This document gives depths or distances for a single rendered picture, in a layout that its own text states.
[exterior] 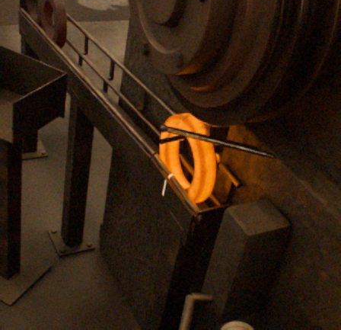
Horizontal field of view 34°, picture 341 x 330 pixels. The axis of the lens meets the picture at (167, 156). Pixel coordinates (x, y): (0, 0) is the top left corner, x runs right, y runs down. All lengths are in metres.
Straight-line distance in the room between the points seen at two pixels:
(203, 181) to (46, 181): 1.24
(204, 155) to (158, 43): 0.24
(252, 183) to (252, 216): 0.12
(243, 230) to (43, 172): 1.44
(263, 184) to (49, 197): 1.25
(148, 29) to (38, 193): 1.29
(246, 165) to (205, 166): 0.08
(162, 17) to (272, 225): 0.39
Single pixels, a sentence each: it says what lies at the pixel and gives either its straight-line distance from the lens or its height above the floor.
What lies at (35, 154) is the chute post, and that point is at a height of 0.01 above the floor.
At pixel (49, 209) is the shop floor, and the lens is 2.12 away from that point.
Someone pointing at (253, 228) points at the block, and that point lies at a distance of 0.96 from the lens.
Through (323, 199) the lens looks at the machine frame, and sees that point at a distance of 0.95.
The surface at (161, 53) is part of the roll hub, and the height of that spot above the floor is 1.01.
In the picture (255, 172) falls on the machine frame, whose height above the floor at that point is 0.81.
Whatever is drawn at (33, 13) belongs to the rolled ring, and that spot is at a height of 0.59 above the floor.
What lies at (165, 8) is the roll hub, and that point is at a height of 1.09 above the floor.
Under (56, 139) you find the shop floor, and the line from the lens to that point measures 2.48.
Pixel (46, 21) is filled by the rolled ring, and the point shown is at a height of 0.63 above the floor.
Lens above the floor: 1.41
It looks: 35 degrees down
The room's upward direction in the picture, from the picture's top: 11 degrees clockwise
